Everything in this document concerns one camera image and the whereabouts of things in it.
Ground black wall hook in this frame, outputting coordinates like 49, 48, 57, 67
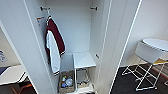
39, 6, 52, 12
89, 6, 99, 11

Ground red white jacket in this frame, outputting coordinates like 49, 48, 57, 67
44, 17, 67, 77

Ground white wardrobe cabinet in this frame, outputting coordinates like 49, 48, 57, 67
22, 0, 114, 94

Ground white wardrobe door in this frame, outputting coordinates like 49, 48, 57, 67
98, 0, 144, 94
0, 0, 58, 94

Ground blue white wall sticker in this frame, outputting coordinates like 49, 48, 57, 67
0, 49, 9, 64

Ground white inner shelf box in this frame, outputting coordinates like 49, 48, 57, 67
72, 51, 98, 70

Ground colourful items on wardrobe bottom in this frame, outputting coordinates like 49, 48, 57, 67
59, 70, 77, 94

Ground white clothes hanger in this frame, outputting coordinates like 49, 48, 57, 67
45, 8, 54, 28

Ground orange frame stand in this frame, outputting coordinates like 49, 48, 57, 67
13, 81, 34, 94

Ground orange white warning label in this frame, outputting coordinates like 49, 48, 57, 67
35, 16, 46, 26

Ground blue object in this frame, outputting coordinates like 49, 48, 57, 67
0, 66, 11, 76

